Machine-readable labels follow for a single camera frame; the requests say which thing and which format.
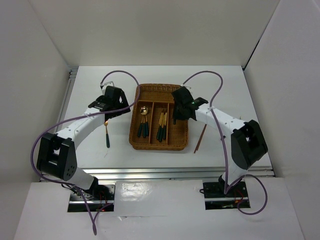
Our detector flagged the gold knife green handle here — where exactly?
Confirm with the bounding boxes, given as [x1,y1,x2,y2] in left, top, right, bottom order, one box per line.
[159,113,167,142]
[156,112,164,141]

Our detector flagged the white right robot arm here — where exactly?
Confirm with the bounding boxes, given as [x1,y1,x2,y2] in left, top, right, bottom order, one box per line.
[172,86,268,196]

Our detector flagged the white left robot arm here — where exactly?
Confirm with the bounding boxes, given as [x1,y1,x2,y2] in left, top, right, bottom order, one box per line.
[36,85,130,200]

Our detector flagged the brown wicker cutlery tray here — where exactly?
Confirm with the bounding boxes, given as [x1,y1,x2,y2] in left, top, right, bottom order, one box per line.
[129,83,189,151]

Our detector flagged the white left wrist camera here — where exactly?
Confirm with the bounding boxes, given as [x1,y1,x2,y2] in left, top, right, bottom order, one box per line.
[100,81,115,89]

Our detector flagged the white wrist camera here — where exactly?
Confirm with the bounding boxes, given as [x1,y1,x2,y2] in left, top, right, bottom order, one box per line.
[100,81,115,89]
[180,84,192,90]

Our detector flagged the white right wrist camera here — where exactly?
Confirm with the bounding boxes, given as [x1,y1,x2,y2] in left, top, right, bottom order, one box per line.
[180,84,192,90]

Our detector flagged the aluminium frame rail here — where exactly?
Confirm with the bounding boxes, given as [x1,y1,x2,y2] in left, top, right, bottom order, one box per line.
[39,65,276,181]

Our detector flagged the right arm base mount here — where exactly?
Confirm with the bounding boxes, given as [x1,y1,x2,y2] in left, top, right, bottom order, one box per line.
[199,181,251,210]

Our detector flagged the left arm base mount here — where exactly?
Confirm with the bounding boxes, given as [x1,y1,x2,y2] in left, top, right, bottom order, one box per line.
[61,181,117,213]

